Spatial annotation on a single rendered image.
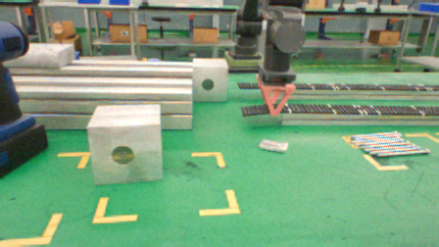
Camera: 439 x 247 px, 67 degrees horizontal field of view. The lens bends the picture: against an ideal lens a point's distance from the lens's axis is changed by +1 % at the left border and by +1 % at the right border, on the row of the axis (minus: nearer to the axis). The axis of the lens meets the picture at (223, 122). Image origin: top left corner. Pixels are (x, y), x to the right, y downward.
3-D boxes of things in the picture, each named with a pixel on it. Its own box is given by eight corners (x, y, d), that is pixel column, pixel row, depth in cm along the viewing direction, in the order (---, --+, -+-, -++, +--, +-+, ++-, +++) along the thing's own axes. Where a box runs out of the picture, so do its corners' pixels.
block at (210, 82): (223, 89, 100) (224, 57, 96) (226, 102, 88) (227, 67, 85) (193, 88, 99) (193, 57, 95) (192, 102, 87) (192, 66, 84)
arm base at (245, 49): (254, 54, 141) (226, 54, 137) (256, 34, 137) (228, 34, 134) (262, 59, 133) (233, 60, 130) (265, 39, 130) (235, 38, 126)
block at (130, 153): (162, 148, 62) (160, 99, 58) (163, 180, 51) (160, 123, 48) (105, 151, 60) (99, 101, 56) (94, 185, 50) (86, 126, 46)
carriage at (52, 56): (76, 69, 92) (73, 44, 90) (62, 79, 82) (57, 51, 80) (16, 68, 91) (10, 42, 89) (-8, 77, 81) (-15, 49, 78)
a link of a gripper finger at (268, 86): (261, 120, 71) (264, 76, 67) (255, 108, 77) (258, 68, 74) (292, 120, 71) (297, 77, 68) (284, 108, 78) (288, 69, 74)
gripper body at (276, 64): (265, 83, 67) (268, 46, 64) (257, 71, 77) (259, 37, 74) (296, 83, 68) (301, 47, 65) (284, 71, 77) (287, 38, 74)
